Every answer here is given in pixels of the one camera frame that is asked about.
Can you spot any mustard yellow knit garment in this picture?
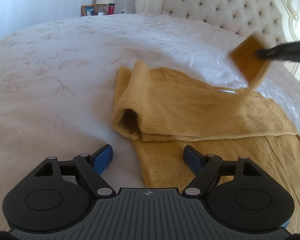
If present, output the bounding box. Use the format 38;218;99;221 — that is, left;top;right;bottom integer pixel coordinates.
111;35;300;232

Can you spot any tufted cream headboard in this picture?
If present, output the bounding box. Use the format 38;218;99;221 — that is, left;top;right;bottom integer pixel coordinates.
135;0;299;45

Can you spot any white floral bedspread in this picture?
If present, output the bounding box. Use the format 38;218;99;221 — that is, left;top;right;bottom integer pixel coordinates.
0;12;300;235

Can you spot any red bottle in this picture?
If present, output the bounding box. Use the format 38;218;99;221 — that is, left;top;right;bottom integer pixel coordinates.
108;3;115;15

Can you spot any wooden picture frame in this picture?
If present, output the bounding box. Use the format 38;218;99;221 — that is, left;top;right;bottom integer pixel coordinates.
81;5;97;16

